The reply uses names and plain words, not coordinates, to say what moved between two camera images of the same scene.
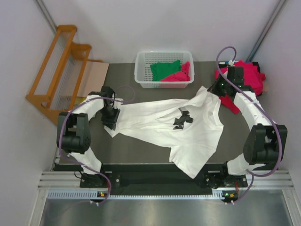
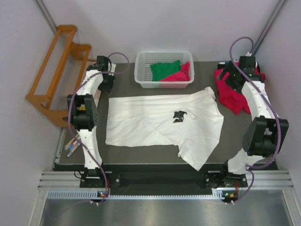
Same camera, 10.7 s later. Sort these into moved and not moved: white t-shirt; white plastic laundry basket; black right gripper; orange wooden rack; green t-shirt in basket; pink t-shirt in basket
Moved: black right gripper; white t-shirt
Not moved: green t-shirt in basket; pink t-shirt in basket; orange wooden rack; white plastic laundry basket
